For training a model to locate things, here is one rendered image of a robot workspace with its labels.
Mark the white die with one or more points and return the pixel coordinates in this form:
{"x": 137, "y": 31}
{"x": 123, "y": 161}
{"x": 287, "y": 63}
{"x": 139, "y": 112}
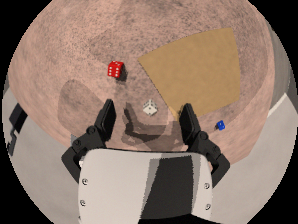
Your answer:
{"x": 150, "y": 107}

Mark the tan flat mat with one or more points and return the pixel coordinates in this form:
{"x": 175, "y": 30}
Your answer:
{"x": 201, "y": 69}

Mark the red die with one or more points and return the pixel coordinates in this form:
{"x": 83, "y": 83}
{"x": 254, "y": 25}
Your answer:
{"x": 115, "y": 69}

